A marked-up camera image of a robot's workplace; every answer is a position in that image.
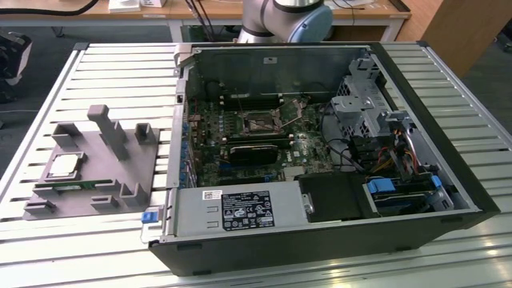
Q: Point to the silver CPU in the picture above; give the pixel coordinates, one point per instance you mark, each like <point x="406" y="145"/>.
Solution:
<point x="65" y="164"/>

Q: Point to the CPU socket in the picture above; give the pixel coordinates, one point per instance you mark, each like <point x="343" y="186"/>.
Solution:
<point x="258" y="123"/>

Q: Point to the black RAM stick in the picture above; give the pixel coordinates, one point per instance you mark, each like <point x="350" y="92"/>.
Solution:
<point x="261" y="137"/>
<point x="262" y="97"/>
<point x="261" y="143"/>

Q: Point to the black graphics card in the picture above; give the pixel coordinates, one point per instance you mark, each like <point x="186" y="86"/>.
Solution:
<point x="254" y="155"/>

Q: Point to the green motherboard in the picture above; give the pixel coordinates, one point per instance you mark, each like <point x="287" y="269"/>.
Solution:
<point x="309" y="150"/>

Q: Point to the silver chipset heatsink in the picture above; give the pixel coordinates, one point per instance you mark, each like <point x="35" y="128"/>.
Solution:
<point x="294" y="172"/>

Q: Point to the black plastic drive cover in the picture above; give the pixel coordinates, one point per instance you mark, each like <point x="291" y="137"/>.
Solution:
<point x="337" y="195"/>

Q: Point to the grey power supply unit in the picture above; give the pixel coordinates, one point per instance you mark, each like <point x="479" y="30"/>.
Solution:
<point x="197" y="216"/>

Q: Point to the silver metal drive cage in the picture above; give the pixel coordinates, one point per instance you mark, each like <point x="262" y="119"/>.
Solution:
<point x="361" y="103"/>

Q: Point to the blue disk carrier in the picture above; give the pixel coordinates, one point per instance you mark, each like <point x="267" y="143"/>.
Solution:
<point x="378" y="187"/>

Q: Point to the blue case latch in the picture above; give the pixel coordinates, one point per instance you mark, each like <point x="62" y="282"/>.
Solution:
<point x="149" y="217"/>

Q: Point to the black open PC case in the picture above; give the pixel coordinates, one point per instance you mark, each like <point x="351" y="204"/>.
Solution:
<point x="281" y="255"/>

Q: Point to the grey parts rack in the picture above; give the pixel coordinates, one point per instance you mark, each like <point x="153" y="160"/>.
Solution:
<point x="105" y="180"/>

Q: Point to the green RAM stick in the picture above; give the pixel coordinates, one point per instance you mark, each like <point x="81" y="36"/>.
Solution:
<point x="89" y="184"/>

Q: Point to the small blue clip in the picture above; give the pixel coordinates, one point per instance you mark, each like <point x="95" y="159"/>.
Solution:
<point x="437" y="181"/>

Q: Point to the wooden desk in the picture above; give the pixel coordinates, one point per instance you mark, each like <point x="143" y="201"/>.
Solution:
<point x="129" y="15"/>

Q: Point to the white box with print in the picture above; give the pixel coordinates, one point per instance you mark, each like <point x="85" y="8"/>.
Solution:
<point x="154" y="3"/>

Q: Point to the plain white box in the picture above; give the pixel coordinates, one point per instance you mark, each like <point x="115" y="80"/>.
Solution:
<point x="125" y="7"/>

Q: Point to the wooden cabinet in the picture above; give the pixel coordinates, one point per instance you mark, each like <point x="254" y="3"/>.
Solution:
<point x="469" y="30"/>

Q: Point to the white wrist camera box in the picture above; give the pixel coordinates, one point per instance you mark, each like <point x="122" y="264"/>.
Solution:
<point x="26" y="60"/>

